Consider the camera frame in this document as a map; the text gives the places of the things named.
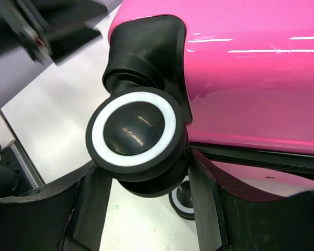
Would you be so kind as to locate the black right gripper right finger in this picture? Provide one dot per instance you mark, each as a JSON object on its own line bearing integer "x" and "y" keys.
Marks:
{"x": 251, "y": 222}

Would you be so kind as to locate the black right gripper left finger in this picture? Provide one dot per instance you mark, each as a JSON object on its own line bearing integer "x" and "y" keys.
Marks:
{"x": 66, "y": 214}

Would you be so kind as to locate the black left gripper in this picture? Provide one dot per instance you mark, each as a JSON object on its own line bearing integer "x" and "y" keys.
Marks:
{"x": 48, "y": 29}

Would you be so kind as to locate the pink hard-shell suitcase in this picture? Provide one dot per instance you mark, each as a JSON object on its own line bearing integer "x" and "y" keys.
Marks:
{"x": 224, "y": 85}

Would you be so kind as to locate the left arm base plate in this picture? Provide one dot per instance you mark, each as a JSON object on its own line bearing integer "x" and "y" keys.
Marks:
{"x": 18, "y": 174}

